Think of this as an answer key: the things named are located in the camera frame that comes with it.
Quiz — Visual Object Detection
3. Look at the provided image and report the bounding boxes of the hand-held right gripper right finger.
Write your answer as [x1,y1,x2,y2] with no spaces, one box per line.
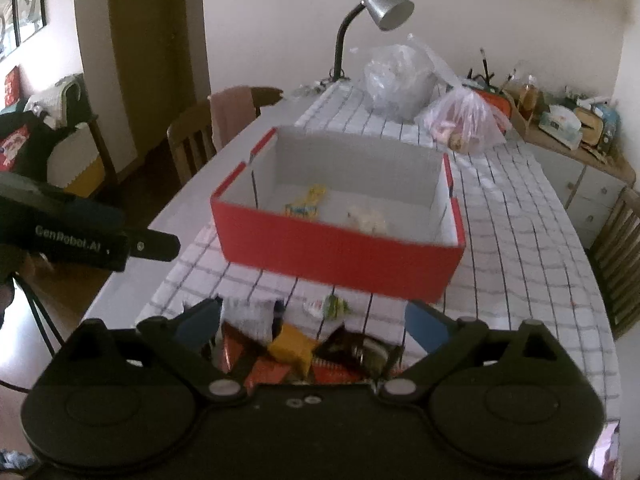
[377,300,571,403]

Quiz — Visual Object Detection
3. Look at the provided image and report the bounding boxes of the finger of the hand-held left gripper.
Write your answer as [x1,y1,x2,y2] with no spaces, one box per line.
[125,230,182,262]

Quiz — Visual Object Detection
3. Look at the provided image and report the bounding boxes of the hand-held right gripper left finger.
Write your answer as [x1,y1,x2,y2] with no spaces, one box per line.
[67,296,248,403]

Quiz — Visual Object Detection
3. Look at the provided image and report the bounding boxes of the silver snack packet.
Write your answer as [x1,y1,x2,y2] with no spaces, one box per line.
[222,297,287,347]

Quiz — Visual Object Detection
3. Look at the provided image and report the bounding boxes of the shiny brown snack packet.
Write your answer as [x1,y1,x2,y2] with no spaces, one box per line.
[320,327,404,378]

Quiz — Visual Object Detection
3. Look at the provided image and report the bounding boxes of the red snack packet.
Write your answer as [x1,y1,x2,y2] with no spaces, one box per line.
[220,325,373,387]

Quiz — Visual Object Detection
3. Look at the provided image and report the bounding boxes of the red cardboard box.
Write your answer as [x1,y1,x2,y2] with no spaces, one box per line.
[210,126,467,304]

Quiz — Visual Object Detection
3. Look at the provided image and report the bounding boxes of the black bag with red label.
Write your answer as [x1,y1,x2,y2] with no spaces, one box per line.
[0,110,57,181]

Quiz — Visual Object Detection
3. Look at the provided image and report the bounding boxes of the dark wooden chair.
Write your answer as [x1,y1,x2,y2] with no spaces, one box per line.
[47,75,120,197]

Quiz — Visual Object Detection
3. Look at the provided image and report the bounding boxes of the green and white candy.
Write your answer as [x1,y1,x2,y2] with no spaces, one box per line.
[306,294,352,320]

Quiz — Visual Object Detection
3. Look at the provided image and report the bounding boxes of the white snack packet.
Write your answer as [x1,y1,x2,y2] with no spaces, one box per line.
[347,205,389,235]

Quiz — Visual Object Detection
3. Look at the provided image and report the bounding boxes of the white checked tablecloth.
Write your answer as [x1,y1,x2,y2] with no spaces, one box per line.
[135,80,618,421]

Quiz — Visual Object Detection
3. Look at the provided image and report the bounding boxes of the white knitted cloth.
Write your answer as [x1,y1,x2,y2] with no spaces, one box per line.
[25,75,84,131]

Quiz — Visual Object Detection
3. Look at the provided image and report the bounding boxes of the red cushion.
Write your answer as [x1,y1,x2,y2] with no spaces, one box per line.
[4,66,22,107]

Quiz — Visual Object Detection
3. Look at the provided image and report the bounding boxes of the pink towel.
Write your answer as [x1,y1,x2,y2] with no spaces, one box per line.
[210,87,259,149]

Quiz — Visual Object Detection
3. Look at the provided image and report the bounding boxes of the yellow snack packet with print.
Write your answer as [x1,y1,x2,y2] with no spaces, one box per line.
[285,185,328,219]

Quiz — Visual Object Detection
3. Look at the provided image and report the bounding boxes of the wooden chair with towel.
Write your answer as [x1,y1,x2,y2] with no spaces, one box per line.
[210,86,285,151]

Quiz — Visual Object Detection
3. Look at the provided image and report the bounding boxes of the white sideboard cabinet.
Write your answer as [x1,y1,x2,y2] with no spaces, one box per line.
[505,110,637,251]

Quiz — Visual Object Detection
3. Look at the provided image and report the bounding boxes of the pink plastic bag of sweets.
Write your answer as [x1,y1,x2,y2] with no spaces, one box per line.
[415,87,512,155]

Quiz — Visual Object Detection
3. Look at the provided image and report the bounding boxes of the pink patterned cloth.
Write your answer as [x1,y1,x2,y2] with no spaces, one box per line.
[587,422,622,480]

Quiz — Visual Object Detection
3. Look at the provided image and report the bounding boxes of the small items beside lamp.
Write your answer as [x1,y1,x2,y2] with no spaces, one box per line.
[294,80,332,99]

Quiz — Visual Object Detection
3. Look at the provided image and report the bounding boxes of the green tissue box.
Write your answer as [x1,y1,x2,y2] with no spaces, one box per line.
[540,107,584,151]

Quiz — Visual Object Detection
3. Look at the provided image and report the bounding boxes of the large clear plastic bag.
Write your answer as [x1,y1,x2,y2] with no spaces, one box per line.
[362,34,463,122]

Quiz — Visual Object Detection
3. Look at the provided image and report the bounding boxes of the glass bottle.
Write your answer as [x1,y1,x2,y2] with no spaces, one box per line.
[517,75,544,117]

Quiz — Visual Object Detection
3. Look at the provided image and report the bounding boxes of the pen holder with brushes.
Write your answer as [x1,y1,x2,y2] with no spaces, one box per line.
[467,47,502,93]

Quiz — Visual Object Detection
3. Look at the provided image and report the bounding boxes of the silver desk lamp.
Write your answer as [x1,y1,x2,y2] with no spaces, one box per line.
[330,0,416,83]

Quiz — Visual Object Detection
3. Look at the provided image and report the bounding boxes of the black cable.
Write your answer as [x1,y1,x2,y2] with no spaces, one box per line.
[14,272,57,358]

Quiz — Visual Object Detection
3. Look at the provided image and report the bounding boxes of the framed wall picture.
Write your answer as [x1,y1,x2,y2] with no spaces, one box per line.
[15,0,49,43]
[0,0,21,63]

